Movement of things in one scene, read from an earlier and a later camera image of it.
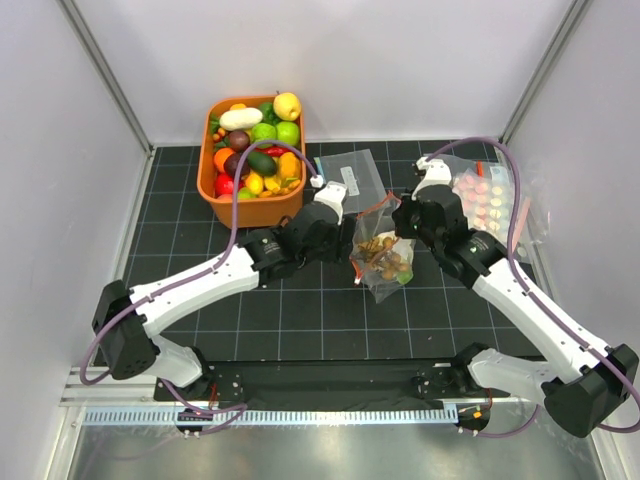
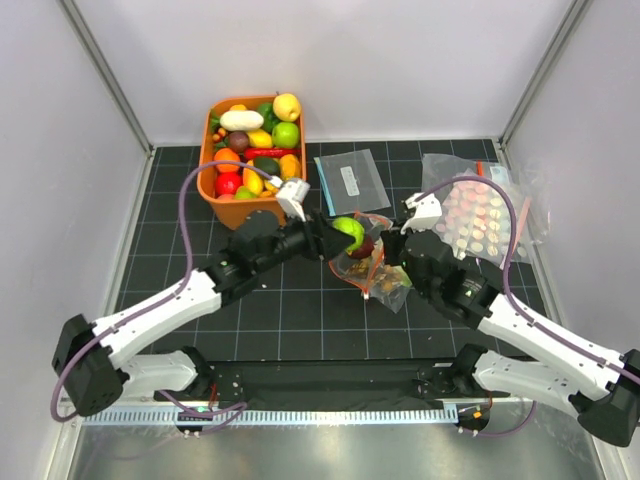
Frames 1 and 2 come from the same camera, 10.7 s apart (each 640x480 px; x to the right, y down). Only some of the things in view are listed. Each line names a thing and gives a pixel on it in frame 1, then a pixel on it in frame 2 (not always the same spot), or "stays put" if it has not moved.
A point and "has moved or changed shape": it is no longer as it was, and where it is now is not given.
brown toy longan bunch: [379, 253] -> [386, 277]
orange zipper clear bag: [379, 256] has moved or changed shape
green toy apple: [288, 132] stays put
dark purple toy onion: [239, 140] stays put
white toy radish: [236, 119] stays put
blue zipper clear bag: [359, 174] stays put
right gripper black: [400, 218] -> [392, 239]
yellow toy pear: [286, 105] stays put
